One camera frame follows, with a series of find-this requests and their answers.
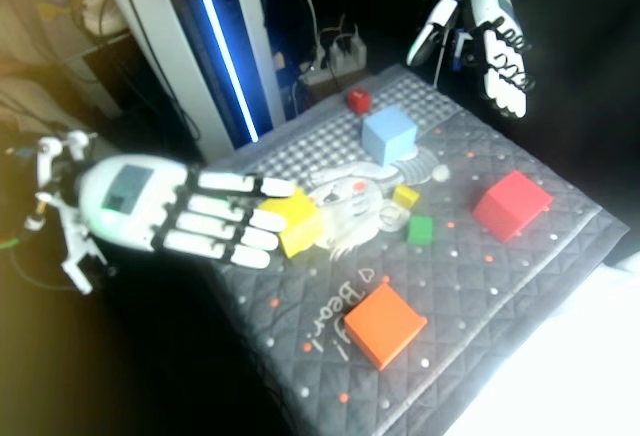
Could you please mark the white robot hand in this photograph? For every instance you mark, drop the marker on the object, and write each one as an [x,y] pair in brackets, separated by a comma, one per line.
[125,206]
[492,6]

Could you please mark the light blue cube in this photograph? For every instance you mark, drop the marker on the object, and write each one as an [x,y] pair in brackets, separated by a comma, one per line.
[387,133]

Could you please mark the large yellow cube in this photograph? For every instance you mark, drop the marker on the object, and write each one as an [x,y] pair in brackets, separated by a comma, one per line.
[302,228]

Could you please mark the small red cube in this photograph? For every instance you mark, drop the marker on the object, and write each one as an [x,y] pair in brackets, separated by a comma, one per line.
[360,101]

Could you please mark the large red cube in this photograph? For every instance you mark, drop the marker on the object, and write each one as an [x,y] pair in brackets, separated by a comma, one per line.
[510,203]

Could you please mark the small yellow cube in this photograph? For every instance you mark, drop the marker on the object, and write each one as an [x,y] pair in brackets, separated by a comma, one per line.
[405,196]

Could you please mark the small green cube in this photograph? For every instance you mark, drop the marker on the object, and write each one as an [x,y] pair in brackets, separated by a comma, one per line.
[420,231]

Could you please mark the large orange cube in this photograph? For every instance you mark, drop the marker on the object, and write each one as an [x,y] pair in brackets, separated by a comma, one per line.
[382,323]

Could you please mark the white power strip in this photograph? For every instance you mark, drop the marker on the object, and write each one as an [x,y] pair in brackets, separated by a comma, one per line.
[345,52]
[320,75]

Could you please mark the white computer tower, blue light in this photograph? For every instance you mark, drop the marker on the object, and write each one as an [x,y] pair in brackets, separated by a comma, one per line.
[170,56]

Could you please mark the grey quilt with bear print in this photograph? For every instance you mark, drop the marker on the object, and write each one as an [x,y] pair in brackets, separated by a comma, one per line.
[475,296]

